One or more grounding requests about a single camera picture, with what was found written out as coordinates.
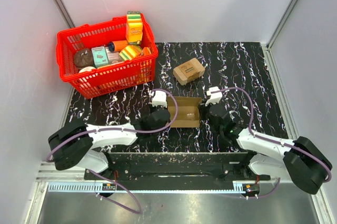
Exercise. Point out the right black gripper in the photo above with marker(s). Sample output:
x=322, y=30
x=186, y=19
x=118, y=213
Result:
x=203, y=108

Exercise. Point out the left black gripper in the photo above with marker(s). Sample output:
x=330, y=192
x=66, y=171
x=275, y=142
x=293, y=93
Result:
x=152, y=108

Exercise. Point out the small clear plastic bag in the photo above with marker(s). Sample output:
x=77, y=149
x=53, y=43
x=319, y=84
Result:
x=190, y=116

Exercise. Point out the brown cardboard box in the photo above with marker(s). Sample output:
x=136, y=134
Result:
x=187, y=105

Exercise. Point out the kitchen scouring pads pack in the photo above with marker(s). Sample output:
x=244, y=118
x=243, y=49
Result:
x=188, y=71

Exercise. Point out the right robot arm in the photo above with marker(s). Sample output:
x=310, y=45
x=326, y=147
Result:
x=298, y=160

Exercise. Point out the teal small box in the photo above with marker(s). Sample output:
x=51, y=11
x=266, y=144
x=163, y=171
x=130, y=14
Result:
x=100, y=57

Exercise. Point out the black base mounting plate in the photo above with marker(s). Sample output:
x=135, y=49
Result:
x=226, y=166

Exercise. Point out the orange snack packet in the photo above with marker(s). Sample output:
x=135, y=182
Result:
x=145, y=52

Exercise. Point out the yellow green striped sponge pack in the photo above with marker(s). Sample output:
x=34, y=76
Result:
x=130, y=52

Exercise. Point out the pink packaged item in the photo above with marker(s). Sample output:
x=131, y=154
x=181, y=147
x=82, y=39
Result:
x=114, y=58

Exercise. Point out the orange cylindrical can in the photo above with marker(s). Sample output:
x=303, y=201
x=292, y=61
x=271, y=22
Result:
x=117, y=46

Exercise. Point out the white round item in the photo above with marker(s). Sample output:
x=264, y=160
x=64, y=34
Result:
x=88, y=69

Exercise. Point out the orange yellow juice carton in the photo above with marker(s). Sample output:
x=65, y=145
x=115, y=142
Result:
x=134, y=28

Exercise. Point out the brown round bread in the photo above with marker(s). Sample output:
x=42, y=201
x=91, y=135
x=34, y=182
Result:
x=83, y=58

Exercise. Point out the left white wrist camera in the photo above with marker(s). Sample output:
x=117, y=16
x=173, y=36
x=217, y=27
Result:
x=159, y=99

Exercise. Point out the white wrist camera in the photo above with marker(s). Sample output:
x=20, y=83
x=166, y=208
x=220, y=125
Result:
x=214, y=96
x=159, y=99

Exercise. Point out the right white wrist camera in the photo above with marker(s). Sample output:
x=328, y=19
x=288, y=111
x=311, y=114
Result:
x=214, y=96

